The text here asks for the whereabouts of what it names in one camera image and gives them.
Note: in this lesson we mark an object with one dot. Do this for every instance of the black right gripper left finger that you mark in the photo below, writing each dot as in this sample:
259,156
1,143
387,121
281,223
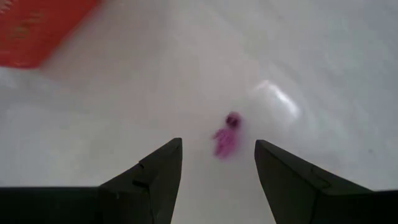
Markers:
155,186

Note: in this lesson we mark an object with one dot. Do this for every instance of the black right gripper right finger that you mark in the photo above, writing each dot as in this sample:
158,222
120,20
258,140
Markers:
286,186

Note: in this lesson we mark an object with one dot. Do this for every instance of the purple skeleton toy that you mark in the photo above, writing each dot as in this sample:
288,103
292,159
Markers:
225,140

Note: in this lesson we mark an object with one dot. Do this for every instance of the red plastic basket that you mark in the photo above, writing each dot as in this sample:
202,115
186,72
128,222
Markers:
37,31

